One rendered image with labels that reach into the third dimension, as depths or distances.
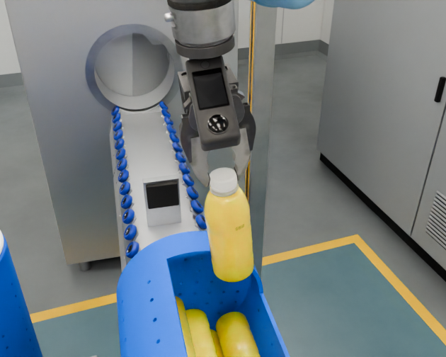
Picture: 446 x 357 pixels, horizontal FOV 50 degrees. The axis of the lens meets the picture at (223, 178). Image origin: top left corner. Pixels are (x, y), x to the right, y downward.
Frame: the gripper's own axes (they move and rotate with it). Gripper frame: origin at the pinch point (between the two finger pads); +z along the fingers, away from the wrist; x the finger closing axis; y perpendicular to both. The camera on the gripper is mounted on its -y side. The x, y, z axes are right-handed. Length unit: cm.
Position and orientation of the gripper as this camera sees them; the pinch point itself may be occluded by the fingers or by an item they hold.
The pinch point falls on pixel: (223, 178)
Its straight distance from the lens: 67.7
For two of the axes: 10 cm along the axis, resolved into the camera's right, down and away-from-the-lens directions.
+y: -2.2, -5.9, 7.8
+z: 0.9, 7.8, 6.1
